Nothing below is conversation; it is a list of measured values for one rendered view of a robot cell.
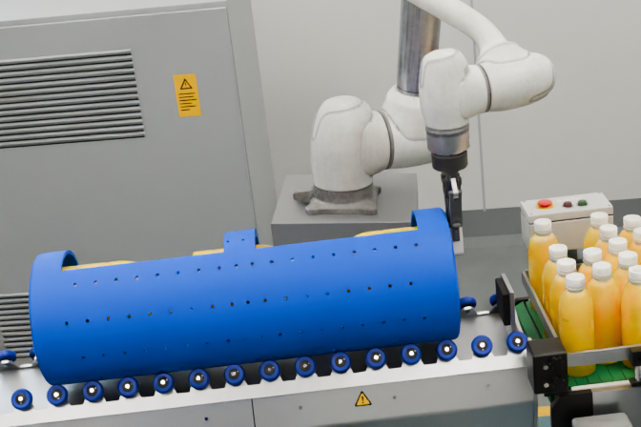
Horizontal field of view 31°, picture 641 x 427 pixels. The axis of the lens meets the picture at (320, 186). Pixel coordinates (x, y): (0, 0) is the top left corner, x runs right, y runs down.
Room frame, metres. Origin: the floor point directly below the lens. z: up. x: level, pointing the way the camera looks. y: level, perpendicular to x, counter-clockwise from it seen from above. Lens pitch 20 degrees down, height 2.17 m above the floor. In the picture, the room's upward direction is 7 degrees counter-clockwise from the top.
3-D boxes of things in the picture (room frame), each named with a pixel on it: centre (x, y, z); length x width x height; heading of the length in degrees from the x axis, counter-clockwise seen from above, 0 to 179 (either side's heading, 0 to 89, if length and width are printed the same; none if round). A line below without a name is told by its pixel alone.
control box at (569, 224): (2.58, -0.58, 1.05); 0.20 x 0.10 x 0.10; 90
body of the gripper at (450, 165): (2.31, -0.28, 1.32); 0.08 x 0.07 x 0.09; 0
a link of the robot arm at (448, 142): (2.31, -0.27, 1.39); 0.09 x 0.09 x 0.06
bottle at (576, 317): (2.16, -0.49, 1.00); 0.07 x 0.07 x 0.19
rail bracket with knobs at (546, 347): (2.09, -0.42, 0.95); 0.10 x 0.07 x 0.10; 0
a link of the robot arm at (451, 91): (2.32, -0.29, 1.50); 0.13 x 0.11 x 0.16; 104
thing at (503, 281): (2.29, -0.37, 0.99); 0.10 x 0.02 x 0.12; 0
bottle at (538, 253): (2.46, -0.49, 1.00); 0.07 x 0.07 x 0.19
